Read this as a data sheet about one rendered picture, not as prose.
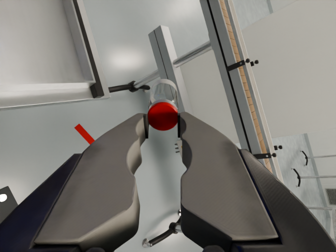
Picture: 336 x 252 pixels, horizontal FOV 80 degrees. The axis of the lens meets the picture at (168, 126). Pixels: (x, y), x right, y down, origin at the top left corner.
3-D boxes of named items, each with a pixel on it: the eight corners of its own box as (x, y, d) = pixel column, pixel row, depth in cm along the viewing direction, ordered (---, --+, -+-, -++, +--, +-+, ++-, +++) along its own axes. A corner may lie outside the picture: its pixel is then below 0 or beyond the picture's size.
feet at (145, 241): (140, 240, 147) (153, 243, 138) (180, 206, 185) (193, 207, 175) (143, 250, 147) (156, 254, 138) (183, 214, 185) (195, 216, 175)
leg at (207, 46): (124, 82, 156) (209, 32, 105) (133, 82, 163) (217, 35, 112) (127, 94, 156) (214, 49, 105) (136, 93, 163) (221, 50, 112)
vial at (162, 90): (176, 77, 16) (179, 100, 13) (177, 102, 18) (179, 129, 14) (149, 78, 16) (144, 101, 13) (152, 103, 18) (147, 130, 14)
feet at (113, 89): (95, 88, 146) (106, 81, 136) (145, 85, 183) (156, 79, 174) (99, 98, 146) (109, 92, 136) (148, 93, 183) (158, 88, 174)
